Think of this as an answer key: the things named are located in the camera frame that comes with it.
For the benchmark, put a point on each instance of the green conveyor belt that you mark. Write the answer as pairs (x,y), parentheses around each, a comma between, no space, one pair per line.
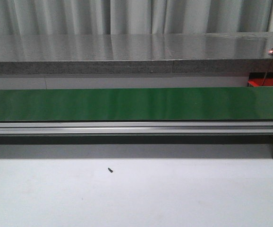
(137,104)

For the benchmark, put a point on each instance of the grey stone counter slab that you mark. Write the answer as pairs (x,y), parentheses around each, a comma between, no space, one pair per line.
(136,54)

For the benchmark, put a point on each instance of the red plastic bin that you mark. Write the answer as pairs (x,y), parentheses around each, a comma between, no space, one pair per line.
(257,79)

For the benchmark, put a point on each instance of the grey pleated curtain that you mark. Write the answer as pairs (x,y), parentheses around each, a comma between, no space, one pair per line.
(114,17)

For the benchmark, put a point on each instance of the aluminium conveyor side rail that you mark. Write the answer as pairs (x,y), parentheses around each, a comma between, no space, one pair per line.
(170,127)

